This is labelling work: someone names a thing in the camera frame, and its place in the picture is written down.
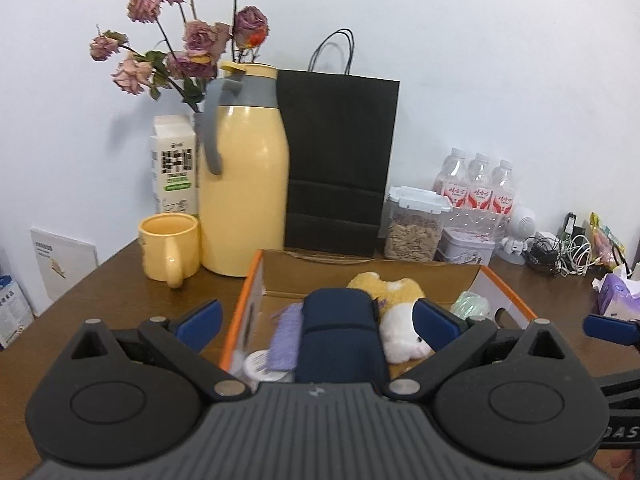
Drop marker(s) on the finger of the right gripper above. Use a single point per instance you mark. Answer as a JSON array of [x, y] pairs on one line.
[[622, 332]]

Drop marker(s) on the water bottle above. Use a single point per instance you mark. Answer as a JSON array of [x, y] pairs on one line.
[[451, 180], [503, 193], [479, 194]]

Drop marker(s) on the white leaflet card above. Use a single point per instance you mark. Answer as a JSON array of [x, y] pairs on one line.
[[62, 261]]

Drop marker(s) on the clear seed storage container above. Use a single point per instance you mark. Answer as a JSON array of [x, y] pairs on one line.
[[415, 222]]

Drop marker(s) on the white robot figurine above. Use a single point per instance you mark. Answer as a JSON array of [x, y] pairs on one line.
[[520, 230]]

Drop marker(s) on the left water bottle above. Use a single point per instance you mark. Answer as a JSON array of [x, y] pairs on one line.
[[451, 180]]

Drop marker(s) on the purple tissue pack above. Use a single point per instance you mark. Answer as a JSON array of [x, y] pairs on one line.
[[617, 296]]

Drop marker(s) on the black paper bag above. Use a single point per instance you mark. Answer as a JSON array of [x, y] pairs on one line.
[[340, 130]]

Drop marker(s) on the purple knitted cloth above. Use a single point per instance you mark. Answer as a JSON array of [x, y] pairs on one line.
[[284, 344]]

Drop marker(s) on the right water bottle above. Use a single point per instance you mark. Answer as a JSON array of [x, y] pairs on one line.
[[503, 193]]

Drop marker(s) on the white decorated tin box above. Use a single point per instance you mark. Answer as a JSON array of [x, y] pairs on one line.
[[459, 247]]

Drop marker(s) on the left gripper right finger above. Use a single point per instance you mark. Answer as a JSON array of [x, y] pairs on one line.
[[517, 399]]

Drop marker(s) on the navy blue fabric pouch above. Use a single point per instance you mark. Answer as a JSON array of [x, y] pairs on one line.
[[340, 342]]

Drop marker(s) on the colourful snack packet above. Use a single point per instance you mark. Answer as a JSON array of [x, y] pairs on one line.
[[606, 248]]

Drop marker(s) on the iridescent plastic bundle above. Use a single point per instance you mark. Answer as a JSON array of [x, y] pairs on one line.
[[470, 304]]

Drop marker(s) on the yellow ceramic mug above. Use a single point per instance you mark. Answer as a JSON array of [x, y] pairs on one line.
[[171, 250]]

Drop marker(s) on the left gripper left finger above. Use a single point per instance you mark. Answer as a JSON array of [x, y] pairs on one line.
[[127, 396]]

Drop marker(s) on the dried pink rose bouquet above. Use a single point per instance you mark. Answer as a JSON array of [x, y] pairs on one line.
[[186, 58]]

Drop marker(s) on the black charger adapter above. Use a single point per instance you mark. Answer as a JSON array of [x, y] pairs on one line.
[[568, 226]]

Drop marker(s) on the yellow white plush toy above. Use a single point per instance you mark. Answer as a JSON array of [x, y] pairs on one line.
[[401, 342]]

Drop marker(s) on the middle water bottle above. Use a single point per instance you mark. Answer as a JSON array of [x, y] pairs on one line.
[[479, 194]]

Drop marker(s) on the yellow thermos jug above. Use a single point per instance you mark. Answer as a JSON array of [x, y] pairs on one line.
[[243, 166]]

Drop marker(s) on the white milk carton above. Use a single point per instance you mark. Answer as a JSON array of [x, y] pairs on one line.
[[173, 157]]

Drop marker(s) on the orange white cardboard box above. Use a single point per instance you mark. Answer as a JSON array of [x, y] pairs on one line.
[[278, 279]]

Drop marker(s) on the blue white box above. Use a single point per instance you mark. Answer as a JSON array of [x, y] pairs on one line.
[[15, 312]]

